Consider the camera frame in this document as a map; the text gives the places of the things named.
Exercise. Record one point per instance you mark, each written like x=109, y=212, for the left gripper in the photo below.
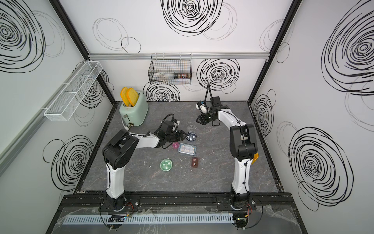
x=180, y=135

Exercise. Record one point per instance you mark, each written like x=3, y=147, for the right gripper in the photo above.
x=202, y=119

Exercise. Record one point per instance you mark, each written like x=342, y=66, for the pink pillbox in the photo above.
x=175, y=145

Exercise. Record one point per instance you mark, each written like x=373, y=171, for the blue rectangular pillbox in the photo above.
x=187, y=149

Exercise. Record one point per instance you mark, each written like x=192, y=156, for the green round pillbox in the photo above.
x=166, y=165

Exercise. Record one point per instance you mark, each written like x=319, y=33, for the dark red pillbox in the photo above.
x=195, y=162

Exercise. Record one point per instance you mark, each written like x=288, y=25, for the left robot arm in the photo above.
x=118, y=152

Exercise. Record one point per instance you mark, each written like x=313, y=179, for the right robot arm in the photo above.
x=242, y=144

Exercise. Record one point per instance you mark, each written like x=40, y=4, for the mint green toaster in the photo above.
x=135, y=115

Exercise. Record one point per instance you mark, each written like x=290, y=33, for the spice jars in basket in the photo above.
x=181, y=75

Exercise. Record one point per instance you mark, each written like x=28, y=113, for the right toast slice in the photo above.
x=132, y=96

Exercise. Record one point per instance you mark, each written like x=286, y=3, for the toast slice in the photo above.
x=123, y=95
x=132, y=96

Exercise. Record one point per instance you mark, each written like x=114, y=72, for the left toast slice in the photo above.
x=123, y=95

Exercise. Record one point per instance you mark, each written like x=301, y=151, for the yellow mug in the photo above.
x=256, y=156

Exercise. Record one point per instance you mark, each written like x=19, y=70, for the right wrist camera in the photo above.
x=201, y=106

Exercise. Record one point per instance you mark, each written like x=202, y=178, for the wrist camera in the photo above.
x=175, y=124
x=201, y=106

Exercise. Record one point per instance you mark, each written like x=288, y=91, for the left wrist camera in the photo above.
x=175, y=124

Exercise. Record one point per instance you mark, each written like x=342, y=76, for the black wire basket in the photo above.
x=162, y=70

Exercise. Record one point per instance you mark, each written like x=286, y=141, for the white slotted cable duct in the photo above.
x=132, y=219

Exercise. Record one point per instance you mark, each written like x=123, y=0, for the aluminium wall rail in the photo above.
x=195, y=55

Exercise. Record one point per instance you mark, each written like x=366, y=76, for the white wire shelf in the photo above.
x=81, y=89

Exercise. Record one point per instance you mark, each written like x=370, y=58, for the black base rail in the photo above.
x=139, y=201

